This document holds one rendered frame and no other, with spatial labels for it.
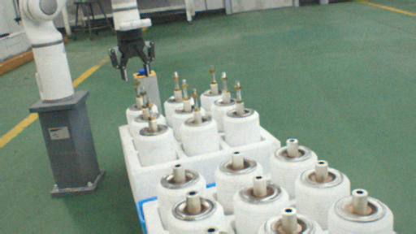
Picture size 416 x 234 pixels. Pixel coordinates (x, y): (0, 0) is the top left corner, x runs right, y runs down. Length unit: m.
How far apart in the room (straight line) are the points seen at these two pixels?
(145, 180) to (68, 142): 0.39
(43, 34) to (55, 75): 0.12
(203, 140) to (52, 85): 0.51
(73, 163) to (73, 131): 0.11
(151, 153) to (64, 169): 0.42
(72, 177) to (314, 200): 0.87
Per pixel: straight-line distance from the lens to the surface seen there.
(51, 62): 1.37
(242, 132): 1.15
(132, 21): 1.24
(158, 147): 1.10
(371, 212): 0.72
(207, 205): 0.75
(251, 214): 0.74
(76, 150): 1.41
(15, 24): 4.76
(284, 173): 0.88
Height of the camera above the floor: 0.63
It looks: 18 degrees down
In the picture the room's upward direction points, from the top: 7 degrees counter-clockwise
